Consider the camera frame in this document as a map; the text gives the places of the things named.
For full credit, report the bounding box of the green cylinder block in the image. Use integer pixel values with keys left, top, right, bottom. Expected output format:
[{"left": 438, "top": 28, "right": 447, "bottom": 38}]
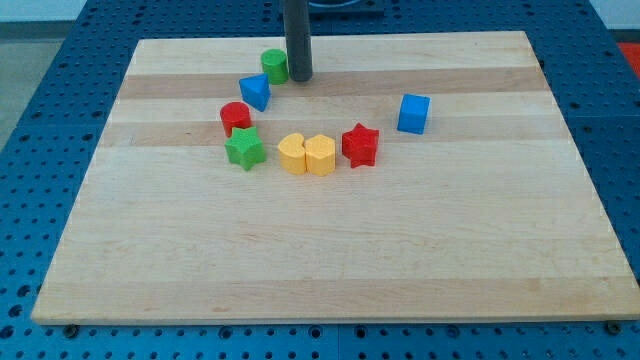
[{"left": 260, "top": 48, "right": 289, "bottom": 85}]

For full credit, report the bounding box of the yellow hexagon block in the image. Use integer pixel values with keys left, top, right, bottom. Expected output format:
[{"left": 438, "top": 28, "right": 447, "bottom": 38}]
[{"left": 304, "top": 134, "right": 336, "bottom": 176}]

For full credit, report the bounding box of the yellow heart block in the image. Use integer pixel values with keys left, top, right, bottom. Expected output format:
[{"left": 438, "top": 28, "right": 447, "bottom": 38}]
[{"left": 277, "top": 133, "right": 306, "bottom": 175}]

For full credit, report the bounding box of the red cylinder block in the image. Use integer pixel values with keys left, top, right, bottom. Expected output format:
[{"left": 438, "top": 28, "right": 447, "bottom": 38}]
[{"left": 220, "top": 101, "right": 252, "bottom": 138}]

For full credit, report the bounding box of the blue triangle block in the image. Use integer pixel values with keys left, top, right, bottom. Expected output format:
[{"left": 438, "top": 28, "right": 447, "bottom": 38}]
[{"left": 239, "top": 73, "right": 271, "bottom": 112}]

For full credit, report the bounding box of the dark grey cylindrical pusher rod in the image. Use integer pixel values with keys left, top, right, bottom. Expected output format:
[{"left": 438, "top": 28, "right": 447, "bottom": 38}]
[{"left": 282, "top": 0, "right": 313, "bottom": 82}]

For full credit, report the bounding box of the red star block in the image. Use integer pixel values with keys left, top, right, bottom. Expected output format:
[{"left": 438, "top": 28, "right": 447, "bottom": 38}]
[{"left": 342, "top": 123, "right": 380, "bottom": 168}]

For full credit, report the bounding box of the green star block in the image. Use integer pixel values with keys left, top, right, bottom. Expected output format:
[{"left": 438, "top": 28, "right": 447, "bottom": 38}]
[{"left": 225, "top": 127, "right": 266, "bottom": 171}]

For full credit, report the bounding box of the light wooden board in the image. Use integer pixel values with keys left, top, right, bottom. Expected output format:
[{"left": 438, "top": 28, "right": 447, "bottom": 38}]
[{"left": 30, "top": 30, "right": 640, "bottom": 327}]

